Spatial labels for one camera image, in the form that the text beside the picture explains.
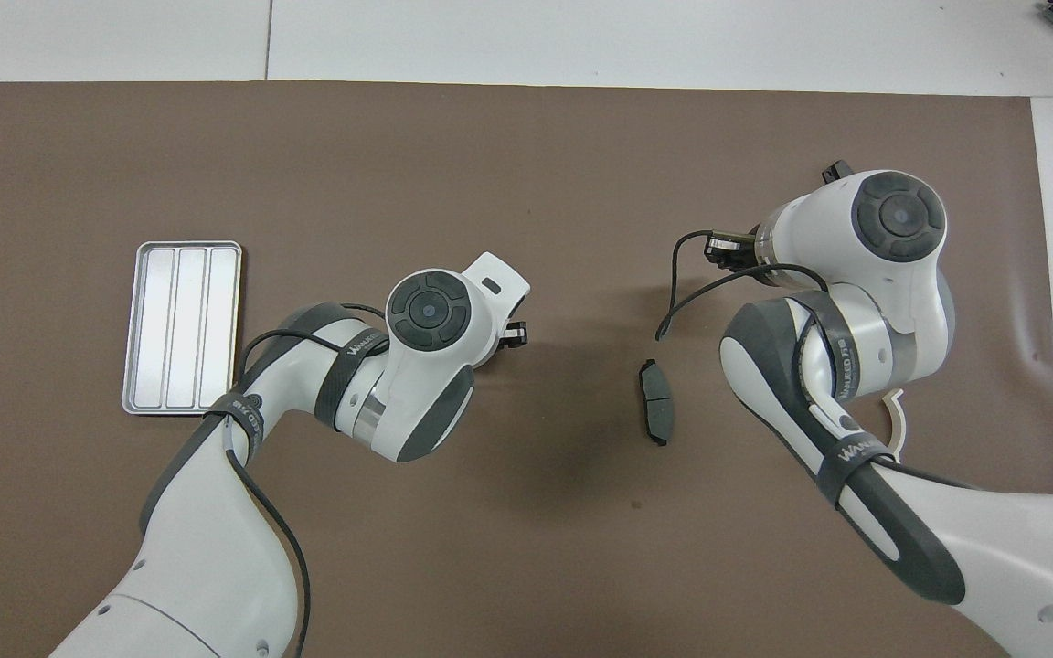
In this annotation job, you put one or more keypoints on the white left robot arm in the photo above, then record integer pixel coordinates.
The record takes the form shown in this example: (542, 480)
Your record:
(216, 567)

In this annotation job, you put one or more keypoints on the brown paper table mat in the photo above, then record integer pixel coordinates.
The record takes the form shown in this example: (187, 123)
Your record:
(526, 183)

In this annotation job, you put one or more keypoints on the dark grey brake pad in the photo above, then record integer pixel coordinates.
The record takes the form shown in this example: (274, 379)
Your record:
(835, 170)
(659, 407)

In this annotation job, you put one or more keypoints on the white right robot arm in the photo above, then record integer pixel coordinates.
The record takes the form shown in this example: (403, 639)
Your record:
(1020, 567)

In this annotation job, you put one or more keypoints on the silver metal tray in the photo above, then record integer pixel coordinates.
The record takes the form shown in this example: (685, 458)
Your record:
(182, 329)

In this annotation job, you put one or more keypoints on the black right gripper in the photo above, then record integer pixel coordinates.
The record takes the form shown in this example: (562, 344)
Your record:
(728, 251)

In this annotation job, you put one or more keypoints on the white curved plastic bracket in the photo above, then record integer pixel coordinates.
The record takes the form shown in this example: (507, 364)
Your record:
(901, 420)

